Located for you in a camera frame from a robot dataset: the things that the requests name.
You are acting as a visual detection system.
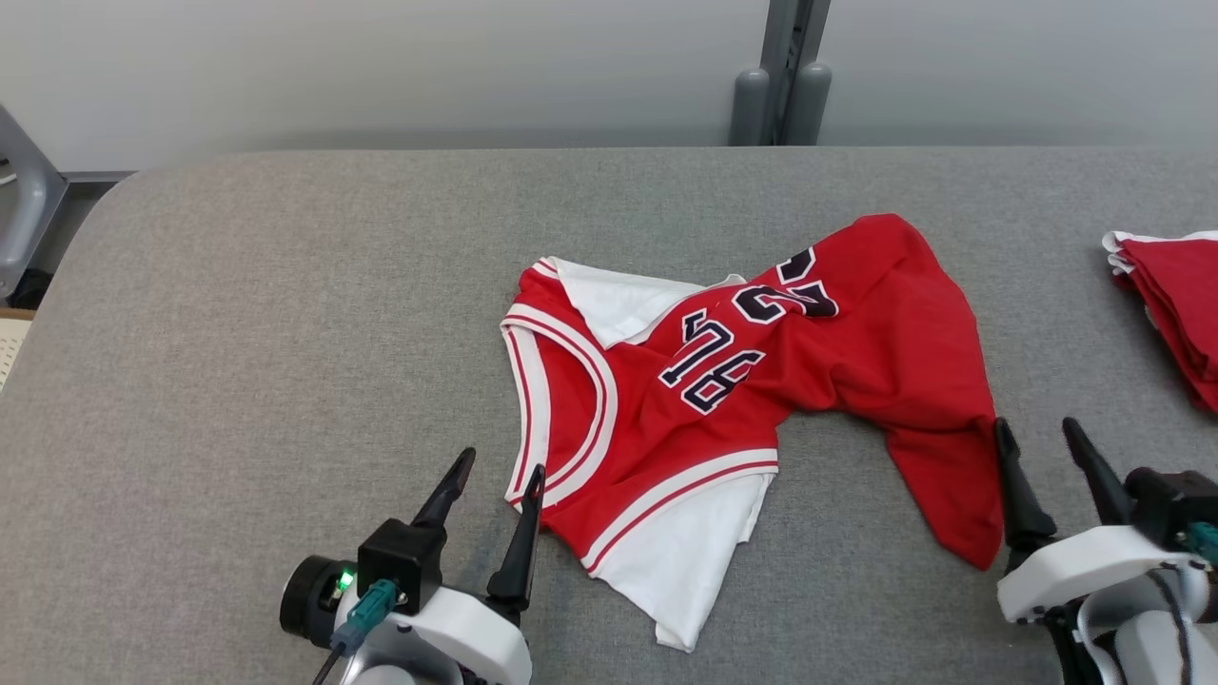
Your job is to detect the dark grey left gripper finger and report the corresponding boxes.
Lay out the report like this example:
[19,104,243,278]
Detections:
[411,447,477,531]
[486,464,547,616]

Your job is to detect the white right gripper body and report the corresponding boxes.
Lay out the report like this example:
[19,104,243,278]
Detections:
[997,524,1196,625]

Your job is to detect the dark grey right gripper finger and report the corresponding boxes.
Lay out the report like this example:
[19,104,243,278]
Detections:
[993,417,1059,572]
[1062,417,1135,527]

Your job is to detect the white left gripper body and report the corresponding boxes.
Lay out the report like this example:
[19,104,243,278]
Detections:
[338,586,532,685]

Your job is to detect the red shorts with white trim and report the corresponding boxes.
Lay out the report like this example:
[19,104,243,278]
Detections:
[1102,228,1218,412]

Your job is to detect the red white basketball jersey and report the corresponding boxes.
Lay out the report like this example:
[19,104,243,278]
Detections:
[500,213,1005,654]

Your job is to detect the cream perforated laundry basket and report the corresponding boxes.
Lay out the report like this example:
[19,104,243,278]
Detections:
[0,306,37,393]

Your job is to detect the black left cable teal plug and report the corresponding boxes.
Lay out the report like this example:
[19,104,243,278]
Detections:
[312,578,399,685]

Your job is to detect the black cable teal plug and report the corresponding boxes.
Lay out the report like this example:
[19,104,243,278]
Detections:
[312,578,399,685]
[1147,520,1218,685]

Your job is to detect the black right cable teal plug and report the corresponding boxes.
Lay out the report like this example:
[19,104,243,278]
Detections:
[1147,520,1218,685]

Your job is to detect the grey cylindrical post foot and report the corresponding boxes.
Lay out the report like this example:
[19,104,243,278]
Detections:
[787,62,833,147]
[729,67,771,147]

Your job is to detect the grey metal bracket frame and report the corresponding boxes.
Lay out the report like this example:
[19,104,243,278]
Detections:
[0,105,68,298]

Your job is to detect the grey metal partition post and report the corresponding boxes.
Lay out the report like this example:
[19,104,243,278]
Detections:
[761,0,832,146]

